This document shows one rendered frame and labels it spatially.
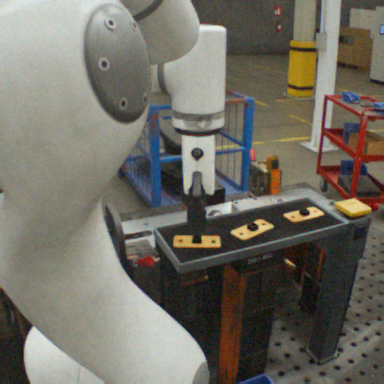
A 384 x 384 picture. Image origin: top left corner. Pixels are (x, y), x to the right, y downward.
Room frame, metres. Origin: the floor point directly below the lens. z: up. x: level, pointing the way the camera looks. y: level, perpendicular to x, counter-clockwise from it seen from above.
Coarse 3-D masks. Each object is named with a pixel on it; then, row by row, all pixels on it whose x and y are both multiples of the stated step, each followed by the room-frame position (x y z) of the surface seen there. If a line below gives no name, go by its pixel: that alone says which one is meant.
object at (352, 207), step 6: (336, 204) 0.82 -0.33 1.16; (342, 204) 0.81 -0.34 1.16; (348, 204) 0.81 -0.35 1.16; (354, 204) 0.81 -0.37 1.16; (360, 204) 0.81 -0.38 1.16; (342, 210) 0.80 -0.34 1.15; (348, 210) 0.78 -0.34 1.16; (354, 210) 0.78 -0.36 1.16; (360, 210) 0.78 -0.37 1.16; (366, 210) 0.78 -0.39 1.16; (354, 216) 0.77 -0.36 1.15
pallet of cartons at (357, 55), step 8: (344, 32) 13.86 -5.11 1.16; (352, 32) 13.53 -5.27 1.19; (360, 32) 13.20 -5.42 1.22; (368, 32) 13.21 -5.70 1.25; (360, 40) 13.17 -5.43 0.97; (368, 40) 13.23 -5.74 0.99; (344, 48) 13.80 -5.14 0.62; (352, 48) 13.48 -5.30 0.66; (360, 48) 13.15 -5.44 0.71; (368, 48) 13.24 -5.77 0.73; (344, 56) 13.77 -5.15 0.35; (352, 56) 13.45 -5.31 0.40; (360, 56) 13.12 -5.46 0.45; (368, 56) 13.26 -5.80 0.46; (344, 64) 14.25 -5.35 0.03; (352, 64) 13.42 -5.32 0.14; (360, 64) 13.11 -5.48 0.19; (368, 64) 13.27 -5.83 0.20
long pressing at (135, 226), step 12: (288, 192) 1.23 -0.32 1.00; (300, 192) 1.23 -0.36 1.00; (312, 192) 1.23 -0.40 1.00; (228, 204) 1.14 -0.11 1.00; (156, 216) 1.07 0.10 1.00; (168, 216) 1.06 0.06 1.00; (180, 216) 1.06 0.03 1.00; (132, 228) 0.99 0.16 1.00; (144, 228) 0.99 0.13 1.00; (132, 240) 0.93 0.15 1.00
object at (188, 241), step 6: (198, 234) 0.66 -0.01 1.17; (174, 240) 0.65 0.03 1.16; (180, 240) 0.66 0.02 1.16; (186, 240) 0.65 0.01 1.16; (192, 240) 0.65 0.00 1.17; (198, 240) 0.64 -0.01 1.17; (204, 240) 0.65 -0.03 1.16; (210, 240) 0.65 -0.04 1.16; (216, 240) 0.65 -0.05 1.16; (174, 246) 0.64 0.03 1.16; (180, 246) 0.63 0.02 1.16; (186, 246) 0.63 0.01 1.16; (192, 246) 0.63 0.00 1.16; (198, 246) 0.63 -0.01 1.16; (204, 246) 0.63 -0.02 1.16; (210, 246) 0.63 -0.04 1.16; (216, 246) 0.63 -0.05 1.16
